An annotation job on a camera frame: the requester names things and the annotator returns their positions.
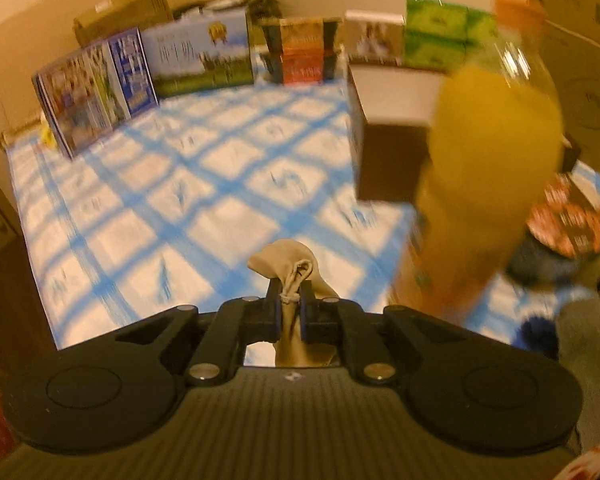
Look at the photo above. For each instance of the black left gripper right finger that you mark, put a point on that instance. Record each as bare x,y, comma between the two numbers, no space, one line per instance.
376,348

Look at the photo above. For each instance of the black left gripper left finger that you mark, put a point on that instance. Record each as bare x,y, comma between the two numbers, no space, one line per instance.
208,348

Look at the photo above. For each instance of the beige sock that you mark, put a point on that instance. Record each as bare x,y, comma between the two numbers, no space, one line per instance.
293,263

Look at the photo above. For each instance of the grey blue fuzzy sock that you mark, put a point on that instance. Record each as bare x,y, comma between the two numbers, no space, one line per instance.
572,338

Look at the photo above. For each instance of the blue white checked bedsheet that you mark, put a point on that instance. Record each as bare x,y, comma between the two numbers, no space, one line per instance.
168,209

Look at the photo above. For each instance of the instant noodle bowl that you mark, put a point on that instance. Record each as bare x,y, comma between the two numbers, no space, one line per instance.
562,234

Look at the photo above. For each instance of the brown open shoe box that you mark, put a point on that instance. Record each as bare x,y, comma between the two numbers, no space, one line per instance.
395,135

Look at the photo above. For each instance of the orange juice bottle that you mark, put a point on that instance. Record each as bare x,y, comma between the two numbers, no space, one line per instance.
453,251

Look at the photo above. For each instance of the blue milk carton box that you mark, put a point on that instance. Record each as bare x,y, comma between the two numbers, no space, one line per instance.
93,91

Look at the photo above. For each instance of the blue green milk box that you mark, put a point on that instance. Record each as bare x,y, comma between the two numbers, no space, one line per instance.
199,52

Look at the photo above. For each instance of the white photo box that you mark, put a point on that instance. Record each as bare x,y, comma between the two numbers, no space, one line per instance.
373,37

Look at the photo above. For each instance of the stacked red noodle bowls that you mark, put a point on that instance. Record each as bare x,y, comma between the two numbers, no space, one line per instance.
300,50

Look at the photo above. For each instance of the green tissue pack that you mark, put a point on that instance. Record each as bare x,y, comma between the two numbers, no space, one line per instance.
440,36

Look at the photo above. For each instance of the small brown cardboard box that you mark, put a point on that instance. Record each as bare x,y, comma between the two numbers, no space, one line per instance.
110,17

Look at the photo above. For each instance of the large cardboard box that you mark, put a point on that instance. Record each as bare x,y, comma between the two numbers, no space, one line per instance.
571,52

